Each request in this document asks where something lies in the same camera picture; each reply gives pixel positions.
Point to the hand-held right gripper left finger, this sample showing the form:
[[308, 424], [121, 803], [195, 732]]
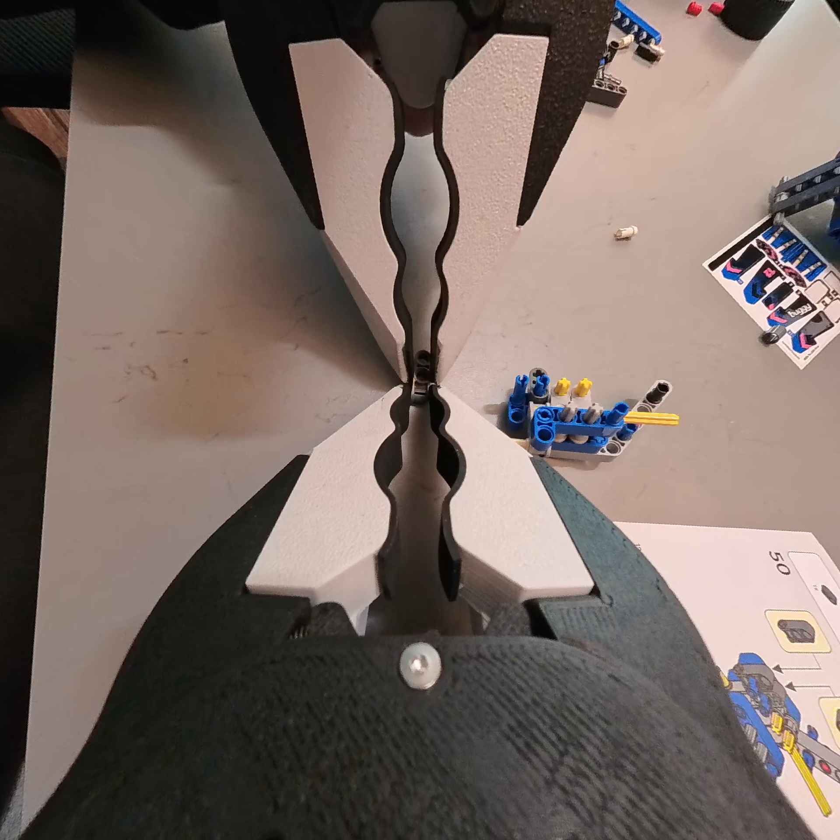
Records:
[[321, 525]]

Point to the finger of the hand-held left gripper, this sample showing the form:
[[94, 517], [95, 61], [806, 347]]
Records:
[[341, 164], [492, 164]]

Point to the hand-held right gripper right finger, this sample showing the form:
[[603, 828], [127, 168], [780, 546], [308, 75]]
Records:
[[518, 525]]

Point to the blue grey lego sub-assembly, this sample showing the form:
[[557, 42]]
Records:
[[571, 423]]

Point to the small dark grey lego connector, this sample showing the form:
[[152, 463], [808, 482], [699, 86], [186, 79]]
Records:
[[422, 367]]

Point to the pile of loose lego pieces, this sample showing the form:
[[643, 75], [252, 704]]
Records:
[[636, 23]]

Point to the small white lego pin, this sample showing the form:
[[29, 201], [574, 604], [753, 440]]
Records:
[[627, 232]]

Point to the black lego tyre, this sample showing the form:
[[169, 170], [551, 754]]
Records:
[[754, 16]]

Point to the lego instruction booklet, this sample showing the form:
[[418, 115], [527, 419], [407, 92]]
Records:
[[722, 590]]

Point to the partly built lego car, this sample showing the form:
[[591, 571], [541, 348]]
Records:
[[807, 190]]

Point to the small dark lego pin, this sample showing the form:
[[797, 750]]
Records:
[[769, 338]]

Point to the lego sticker sheet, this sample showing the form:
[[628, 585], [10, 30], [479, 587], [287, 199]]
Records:
[[778, 295]]

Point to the brown wooden board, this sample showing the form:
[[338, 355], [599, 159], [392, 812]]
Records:
[[36, 131]]

